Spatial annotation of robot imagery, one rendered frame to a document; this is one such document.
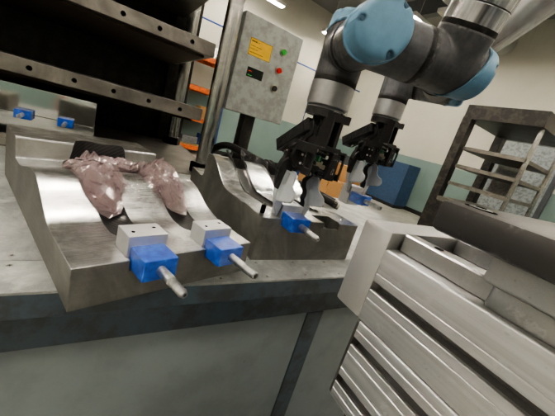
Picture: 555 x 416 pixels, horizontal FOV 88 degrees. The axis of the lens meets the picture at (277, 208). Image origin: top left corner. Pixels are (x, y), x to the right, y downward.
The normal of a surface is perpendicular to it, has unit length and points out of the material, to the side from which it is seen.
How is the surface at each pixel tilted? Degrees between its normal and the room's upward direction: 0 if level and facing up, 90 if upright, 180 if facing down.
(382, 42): 90
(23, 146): 80
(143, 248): 0
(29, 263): 0
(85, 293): 90
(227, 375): 90
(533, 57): 90
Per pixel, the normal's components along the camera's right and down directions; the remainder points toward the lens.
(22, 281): 0.27, -0.93
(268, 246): 0.48, 0.36
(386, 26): 0.11, 0.29
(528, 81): -0.81, -0.08
